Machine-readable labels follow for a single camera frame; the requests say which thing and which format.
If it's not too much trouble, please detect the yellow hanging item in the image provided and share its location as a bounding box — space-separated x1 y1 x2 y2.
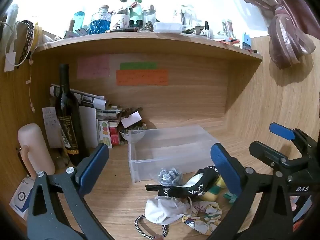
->
31 22 42 49

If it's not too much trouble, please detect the tall jar with sticks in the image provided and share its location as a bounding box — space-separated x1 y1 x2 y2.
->
222 19 235 32

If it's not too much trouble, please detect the white blue packet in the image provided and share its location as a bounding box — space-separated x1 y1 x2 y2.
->
9 176 35 219

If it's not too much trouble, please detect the dark wine bottle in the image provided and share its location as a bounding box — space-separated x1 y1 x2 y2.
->
54 64 90 167

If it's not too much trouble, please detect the pink sticky note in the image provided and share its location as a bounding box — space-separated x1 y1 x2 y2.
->
77 54 110 78

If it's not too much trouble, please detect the beige cylinder bottle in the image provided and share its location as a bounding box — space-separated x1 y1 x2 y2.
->
17 123 56 178

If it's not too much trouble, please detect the blue plastic clip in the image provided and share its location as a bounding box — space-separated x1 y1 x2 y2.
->
241 32 252 50

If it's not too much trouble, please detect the white standing card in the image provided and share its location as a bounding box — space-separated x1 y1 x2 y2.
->
79 105 99 148

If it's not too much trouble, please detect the teal transparent bottle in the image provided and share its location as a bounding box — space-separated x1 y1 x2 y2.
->
74 11 87 30

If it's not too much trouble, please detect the small cardboard box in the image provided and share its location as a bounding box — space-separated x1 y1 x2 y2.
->
120 112 142 129

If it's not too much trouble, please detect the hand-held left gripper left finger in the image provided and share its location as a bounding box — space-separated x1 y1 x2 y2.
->
27 143 110 240

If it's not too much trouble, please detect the clear lidded plastic container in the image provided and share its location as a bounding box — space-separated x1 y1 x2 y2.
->
153 22 183 33

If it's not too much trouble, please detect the black patterned headband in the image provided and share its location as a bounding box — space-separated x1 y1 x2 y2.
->
145 166 220 198

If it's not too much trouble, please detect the wooden shelf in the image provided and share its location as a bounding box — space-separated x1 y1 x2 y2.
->
32 31 263 60

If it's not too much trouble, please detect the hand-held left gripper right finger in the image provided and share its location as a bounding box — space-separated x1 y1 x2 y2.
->
207 143 294 240

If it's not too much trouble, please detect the blue patterned glass bottle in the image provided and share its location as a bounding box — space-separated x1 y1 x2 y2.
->
87 5 112 35

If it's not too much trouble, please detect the floral scrunchie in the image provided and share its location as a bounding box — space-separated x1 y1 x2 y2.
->
181 201 222 235

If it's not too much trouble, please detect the black lace headband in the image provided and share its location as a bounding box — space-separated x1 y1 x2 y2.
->
16 20 34 65

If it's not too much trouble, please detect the green cap bottle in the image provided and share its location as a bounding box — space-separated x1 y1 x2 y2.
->
130 0 143 27

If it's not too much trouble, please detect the clear plastic storage box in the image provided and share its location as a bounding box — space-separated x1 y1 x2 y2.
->
128 124 220 183

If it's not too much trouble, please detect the mauve tied curtain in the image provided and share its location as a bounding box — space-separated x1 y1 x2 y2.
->
225 0 320 70

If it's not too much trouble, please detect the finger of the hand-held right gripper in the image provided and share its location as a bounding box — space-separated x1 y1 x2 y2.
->
249 141 311 178
269 122 318 156

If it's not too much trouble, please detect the black white braided hair tie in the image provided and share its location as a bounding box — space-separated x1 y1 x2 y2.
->
135 214 169 240

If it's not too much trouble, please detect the white written paper sheet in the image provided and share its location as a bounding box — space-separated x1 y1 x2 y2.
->
42 106 63 148

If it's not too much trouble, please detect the red box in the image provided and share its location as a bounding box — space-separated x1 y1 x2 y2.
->
110 127 122 145

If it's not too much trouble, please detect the glass shaker with silver lid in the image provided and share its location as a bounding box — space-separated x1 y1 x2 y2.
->
142 4 157 25

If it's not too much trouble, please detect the white box with coloured dots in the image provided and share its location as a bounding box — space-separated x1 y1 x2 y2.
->
98 121 112 147

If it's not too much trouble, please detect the glass bowl of stones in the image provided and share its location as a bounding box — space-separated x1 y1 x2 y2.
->
119 127 148 143

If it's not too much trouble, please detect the yellow sponge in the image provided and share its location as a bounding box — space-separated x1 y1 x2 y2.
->
200 176 227 202

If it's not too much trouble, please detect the rolled newspaper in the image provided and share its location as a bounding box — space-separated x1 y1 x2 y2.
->
49 84 109 110

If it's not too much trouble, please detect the clear acrylic organizer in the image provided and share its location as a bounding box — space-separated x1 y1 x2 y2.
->
179 4 202 27

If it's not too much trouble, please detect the orange paper note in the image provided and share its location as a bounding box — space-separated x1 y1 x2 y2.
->
116 69 168 86

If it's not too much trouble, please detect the stack of books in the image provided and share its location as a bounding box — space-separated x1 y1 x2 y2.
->
96 106 123 128

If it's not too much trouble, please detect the green paper note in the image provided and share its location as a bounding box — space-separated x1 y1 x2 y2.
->
120 62 158 70

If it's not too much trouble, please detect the grey patterned scrunchie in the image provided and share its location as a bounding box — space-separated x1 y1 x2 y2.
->
157 167 182 187

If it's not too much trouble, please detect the corked bottle with white label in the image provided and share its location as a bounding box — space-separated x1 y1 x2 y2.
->
110 0 131 29

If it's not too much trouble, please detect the white charger with cable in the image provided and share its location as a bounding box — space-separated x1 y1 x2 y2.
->
4 20 19 72

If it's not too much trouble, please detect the beige earphone cable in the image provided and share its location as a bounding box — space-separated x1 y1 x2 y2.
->
26 55 35 113

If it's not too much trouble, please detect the green scouring sponge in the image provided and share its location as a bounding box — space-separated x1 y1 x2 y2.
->
224 191 237 203

